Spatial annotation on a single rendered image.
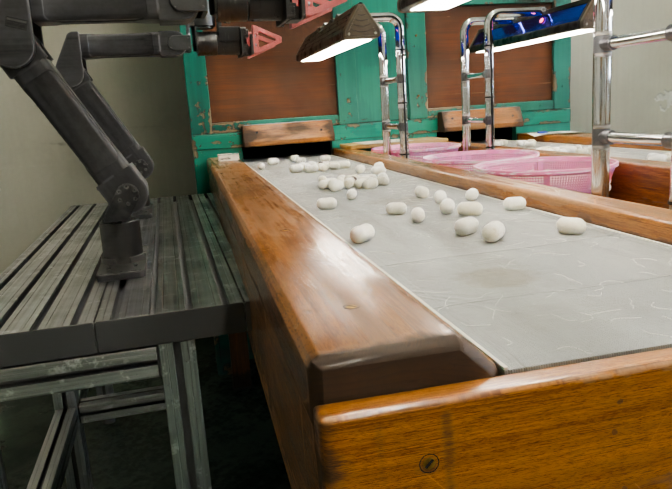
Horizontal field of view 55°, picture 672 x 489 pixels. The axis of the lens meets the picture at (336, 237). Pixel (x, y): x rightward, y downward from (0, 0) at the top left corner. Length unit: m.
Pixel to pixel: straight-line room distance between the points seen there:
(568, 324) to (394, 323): 0.14
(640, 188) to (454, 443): 0.97
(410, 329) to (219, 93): 1.81
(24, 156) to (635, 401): 2.72
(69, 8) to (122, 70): 1.84
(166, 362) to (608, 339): 0.55
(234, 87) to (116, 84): 0.85
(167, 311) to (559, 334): 0.50
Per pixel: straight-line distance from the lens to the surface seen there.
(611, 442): 0.44
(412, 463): 0.39
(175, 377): 0.85
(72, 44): 1.66
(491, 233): 0.74
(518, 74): 2.46
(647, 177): 1.29
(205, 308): 0.82
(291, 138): 2.12
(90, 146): 1.07
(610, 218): 0.82
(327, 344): 0.39
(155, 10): 1.07
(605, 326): 0.50
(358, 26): 1.43
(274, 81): 2.18
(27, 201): 2.97
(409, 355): 0.39
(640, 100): 3.76
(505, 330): 0.48
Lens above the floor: 0.90
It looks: 11 degrees down
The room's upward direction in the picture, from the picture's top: 4 degrees counter-clockwise
